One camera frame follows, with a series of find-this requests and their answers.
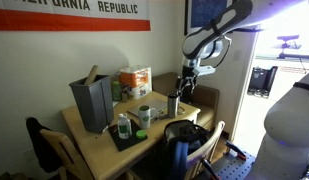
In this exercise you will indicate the wooden chair with backpack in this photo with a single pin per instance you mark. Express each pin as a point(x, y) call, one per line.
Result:
point(210, 143)

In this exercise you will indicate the wooden chair with jacket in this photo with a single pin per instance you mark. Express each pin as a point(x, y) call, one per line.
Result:
point(67, 153)

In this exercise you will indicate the green bottle lid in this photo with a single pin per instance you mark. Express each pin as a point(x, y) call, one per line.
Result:
point(141, 134)

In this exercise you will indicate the stainless steel tumbler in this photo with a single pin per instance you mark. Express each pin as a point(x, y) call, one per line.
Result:
point(173, 106)

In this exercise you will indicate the black camera on stand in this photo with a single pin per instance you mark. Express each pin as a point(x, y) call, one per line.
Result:
point(287, 41)

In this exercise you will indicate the grey plastic bin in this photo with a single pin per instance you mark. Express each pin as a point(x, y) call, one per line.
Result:
point(92, 105)

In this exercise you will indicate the black mat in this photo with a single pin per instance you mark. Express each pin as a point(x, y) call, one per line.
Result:
point(127, 144)

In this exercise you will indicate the brown cardboard tube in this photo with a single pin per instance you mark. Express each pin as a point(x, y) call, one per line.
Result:
point(91, 75)

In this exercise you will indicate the brown couch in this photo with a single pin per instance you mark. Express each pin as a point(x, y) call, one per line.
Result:
point(207, 100)

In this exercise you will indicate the white mug with green logo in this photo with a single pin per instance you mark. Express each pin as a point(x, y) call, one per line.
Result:
point(144, 117)

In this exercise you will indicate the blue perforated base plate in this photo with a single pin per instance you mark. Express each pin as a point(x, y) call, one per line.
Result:
point(235, 168)

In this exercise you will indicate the framed blue poster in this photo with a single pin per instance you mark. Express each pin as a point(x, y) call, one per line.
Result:
point(204, 11)

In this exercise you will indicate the clear bottle with green label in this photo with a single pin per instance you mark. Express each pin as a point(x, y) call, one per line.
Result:
point(124, 128)

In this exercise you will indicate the small brown box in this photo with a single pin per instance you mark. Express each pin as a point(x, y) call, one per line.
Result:
point(124, 97)

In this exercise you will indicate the silver laptop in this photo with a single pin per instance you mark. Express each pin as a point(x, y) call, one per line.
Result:
point(158, 104)

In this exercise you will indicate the green wipes canister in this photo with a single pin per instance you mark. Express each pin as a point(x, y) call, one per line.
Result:
point(116, 91)

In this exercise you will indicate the black and blue backpack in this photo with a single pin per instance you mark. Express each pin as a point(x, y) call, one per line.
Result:
point(180, 143)

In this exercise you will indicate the California Republic flag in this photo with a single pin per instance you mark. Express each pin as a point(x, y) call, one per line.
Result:
point(60, 20)

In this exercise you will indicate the metal paper towel holder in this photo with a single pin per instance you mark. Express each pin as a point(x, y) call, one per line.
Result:
point(179, 82)

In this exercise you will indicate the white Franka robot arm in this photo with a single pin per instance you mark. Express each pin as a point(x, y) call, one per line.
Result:
point(210, 30)

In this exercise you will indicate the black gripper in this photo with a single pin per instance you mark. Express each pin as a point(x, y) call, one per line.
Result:
point(188, 75)

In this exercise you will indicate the black jacket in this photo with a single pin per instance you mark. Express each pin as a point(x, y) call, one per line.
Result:
point(40, 146)

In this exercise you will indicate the black rack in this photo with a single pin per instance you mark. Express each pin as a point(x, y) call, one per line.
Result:
point(262, 81)

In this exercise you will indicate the orange white paper towel pack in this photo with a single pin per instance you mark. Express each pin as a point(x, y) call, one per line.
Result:
point(137, 81)

